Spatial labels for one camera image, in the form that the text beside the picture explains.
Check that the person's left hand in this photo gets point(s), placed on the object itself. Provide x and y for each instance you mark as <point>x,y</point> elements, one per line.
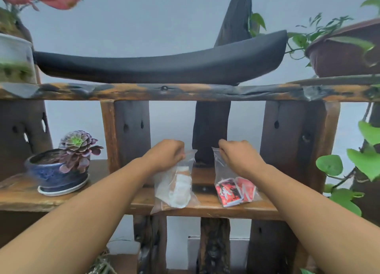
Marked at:
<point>164,155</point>

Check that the black curved planter dish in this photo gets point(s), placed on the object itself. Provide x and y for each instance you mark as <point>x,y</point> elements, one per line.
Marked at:
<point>166,64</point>

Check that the white green ceramic pot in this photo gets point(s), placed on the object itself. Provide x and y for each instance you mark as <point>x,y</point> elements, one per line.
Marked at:
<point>14,60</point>

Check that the person's right hand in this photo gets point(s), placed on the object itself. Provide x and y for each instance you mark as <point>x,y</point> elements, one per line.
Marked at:
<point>240,156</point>

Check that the clear bag of red packets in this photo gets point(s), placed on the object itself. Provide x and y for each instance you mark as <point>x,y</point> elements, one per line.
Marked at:
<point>234,187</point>

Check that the brown round pot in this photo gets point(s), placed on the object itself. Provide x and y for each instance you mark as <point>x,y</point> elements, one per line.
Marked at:
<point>347,53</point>

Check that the rustic wooden shelf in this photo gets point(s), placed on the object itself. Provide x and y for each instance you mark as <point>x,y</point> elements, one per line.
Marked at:
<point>190,152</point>

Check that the purple green succulent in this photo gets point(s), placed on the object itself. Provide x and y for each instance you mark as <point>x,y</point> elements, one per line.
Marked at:
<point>78,149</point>

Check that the person's left fingers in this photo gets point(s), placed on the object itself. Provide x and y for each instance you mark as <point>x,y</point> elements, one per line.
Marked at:
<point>179,152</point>

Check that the white pot saucer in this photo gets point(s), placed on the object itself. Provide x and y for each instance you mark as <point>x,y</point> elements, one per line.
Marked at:
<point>63,187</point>

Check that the clear bag of white packets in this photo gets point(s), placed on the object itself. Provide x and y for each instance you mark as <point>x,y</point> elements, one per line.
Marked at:
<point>176,184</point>

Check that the person's left forearm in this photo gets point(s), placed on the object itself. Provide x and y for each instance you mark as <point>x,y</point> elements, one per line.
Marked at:
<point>77,214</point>

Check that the person's right fingers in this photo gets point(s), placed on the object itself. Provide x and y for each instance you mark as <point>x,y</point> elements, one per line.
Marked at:
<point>224,149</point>

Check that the blue ceramic pot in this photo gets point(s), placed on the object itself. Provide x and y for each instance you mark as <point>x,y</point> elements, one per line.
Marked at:
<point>50,171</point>

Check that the dark driftwood piece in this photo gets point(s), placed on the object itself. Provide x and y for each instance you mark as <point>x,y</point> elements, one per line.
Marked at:
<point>225,84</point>

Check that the person's right forearm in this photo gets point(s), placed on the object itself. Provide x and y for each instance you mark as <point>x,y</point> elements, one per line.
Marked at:
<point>314,223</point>

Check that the green pothos vine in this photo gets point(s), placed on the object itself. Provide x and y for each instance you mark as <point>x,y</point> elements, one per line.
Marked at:
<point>356,161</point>

